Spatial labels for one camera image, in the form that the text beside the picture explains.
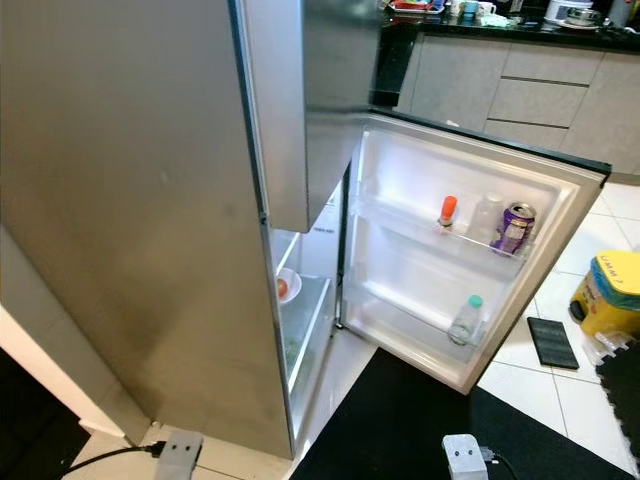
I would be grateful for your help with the white dish rack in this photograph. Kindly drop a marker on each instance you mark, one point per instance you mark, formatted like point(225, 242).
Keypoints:
point(578, 12)

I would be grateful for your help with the clear fridge crisper drawer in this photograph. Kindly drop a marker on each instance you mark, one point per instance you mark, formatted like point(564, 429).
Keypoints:
point(305, 340)

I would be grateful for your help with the clear plastic jar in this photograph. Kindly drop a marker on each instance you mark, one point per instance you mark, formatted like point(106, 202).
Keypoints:
point(484, 220)

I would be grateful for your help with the black foam puzzle mat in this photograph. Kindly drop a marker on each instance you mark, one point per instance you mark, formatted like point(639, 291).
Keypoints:
point(622, 400)

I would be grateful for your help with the white bowl inside fridge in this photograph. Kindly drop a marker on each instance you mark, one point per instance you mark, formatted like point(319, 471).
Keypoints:
point(296, 285)

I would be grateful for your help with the teal cloth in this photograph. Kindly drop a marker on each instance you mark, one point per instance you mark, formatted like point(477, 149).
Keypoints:
point(500, 20)

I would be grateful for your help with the flat black bathroom scale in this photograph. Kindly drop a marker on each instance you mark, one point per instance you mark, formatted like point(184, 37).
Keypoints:
point(553, 343)

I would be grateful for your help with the stainless fridge compartment door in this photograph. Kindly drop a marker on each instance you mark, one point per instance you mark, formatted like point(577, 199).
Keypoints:
point(410, 265)

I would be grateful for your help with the red plastic container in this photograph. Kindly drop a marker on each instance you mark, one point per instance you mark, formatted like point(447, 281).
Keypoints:
point(412, 6)

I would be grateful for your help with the small bottle with orange cap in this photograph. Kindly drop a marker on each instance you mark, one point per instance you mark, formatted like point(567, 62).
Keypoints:
point(448, 210)

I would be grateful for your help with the stainless steel fridge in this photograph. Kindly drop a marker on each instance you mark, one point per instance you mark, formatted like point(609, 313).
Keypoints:
point(140, 200)

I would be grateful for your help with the purple drink can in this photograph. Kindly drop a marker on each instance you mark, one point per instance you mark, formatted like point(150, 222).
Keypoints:
point(515, 232)

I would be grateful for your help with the large black floor mat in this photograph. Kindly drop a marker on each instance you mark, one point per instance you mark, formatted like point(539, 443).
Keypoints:
point(400, 430)

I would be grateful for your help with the white mug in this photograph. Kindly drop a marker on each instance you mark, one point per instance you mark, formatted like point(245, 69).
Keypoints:
point(486, 8)

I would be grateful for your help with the water bottle with green cap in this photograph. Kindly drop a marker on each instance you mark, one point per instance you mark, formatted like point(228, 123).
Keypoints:
point(466, 325)

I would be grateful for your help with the stainless freezer door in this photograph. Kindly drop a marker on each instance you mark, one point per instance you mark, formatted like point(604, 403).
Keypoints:
point(285, 100)

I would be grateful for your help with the clear fridge door shelf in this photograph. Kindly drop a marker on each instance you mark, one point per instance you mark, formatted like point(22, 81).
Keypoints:
point(425, 238)
point(405, 318)

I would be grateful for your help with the grey kitchen cabinet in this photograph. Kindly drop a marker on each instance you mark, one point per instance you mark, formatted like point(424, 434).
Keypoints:
point(530, 95)

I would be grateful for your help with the red tomato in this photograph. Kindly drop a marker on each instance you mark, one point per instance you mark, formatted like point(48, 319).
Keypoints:
point(281, 288)

